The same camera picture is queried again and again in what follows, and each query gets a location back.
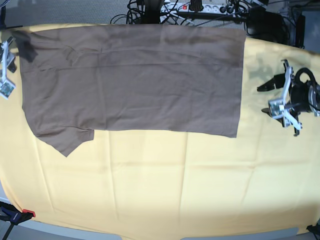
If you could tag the blue orange table clamp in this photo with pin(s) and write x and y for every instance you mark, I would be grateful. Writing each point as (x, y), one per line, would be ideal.
(14, 216)

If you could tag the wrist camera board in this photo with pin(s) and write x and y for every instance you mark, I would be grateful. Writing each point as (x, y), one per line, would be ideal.
(6, 89)
(276, 108)

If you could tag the black computer tower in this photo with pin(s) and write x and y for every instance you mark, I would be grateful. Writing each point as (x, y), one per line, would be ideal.
(300, 32)

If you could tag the black stand post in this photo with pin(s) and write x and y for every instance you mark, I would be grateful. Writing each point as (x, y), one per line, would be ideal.
(152, 12)

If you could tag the white power strip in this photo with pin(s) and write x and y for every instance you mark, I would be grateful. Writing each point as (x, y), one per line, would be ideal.
(185, 8)

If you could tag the yellow table cloth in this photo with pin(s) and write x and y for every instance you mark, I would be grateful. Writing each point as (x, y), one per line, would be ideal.
(165, 185)

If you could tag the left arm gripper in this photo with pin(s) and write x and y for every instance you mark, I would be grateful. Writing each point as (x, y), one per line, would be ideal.
(298, 90)

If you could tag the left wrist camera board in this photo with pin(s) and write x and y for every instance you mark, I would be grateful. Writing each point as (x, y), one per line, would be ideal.
(276, 108)

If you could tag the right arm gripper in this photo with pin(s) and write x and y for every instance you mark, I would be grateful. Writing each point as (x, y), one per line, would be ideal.
(7, 58)

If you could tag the brown T-shirt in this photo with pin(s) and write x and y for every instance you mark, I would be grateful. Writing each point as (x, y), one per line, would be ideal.
(78, 80)

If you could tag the black power adapter box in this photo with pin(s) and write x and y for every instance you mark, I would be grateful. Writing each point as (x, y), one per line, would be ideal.
(263, 18)

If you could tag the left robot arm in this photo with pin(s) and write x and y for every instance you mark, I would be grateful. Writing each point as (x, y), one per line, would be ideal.
(314, 99)

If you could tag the black clamp right corner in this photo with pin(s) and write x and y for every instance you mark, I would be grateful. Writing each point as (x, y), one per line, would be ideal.
(314, 229)

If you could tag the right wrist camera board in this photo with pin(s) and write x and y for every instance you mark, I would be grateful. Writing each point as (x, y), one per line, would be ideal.
(6, 89)

